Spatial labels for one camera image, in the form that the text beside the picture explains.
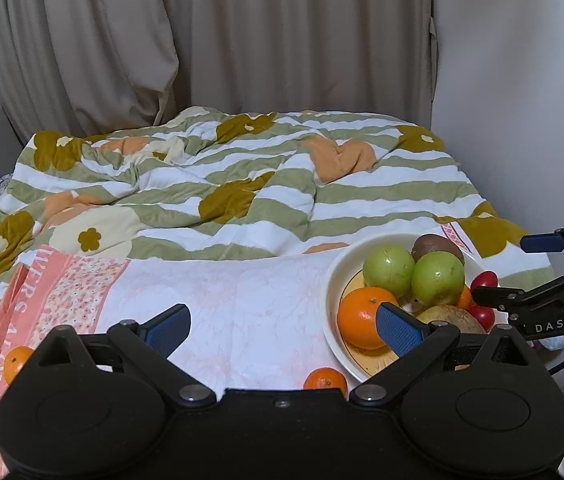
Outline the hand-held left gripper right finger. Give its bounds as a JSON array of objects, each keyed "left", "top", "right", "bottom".
[{"left": 349, "top": 302, "right": 537, "bottom": 407}]

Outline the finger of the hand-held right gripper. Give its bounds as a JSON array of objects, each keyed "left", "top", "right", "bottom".
[
  {"left": 470, "top": 260, "right": 564, "bottom": 312},
  {"left": 520, "top": 219, "right": 564, "bottom": 273}
]

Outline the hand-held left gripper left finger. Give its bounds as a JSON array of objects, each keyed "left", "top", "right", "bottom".
[{"left": 32, "top": 303, "right": 217, "bottom": 407}]

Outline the red cherry tomato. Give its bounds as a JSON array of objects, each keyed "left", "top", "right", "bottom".
[
  {"left": 469, "top": 305, "right": 496, "bottom": 333},
  {"left": 470, "top": 270, "right": 499, "bottom": 293}
]

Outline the large orange mandarin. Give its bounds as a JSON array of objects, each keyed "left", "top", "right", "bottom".
[{"left": 337, "top": 286, "right": 400, "bottom": 351}]

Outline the green apple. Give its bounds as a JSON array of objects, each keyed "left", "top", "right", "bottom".
[
  {"left": 363, "top": 245, "right": 416, "bottom": 297},
  {"left": 411, "top": 251, "right": 465, "bottom": 307}
]

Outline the cream yellow bowl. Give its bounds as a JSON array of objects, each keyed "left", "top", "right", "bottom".
[{"left": 323, "top": 233, "right": 505, "bottom": 385}]

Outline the white plastic bag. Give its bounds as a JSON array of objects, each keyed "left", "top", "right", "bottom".
[{"left": 536, "top": 332, "right": 564, "bottom": 352}]

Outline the brown kiwi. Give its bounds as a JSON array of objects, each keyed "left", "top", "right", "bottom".
[{"left": 412, "top": 234, "right": 465, "bottom": 266}]

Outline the pink printed cloth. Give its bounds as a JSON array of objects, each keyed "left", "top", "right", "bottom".
[{"left": 0, "top": 222, "right": 564, "bottom": 480}]

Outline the striped floral blanket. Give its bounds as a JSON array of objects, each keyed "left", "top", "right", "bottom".
[{"left": 0, "top": 106, "right": 555, "bottom": 376}]

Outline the beige curtain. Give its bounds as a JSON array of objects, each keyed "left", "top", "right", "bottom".
[{"left": 0, "top": 0, "right": 437, "bottom": 143}]

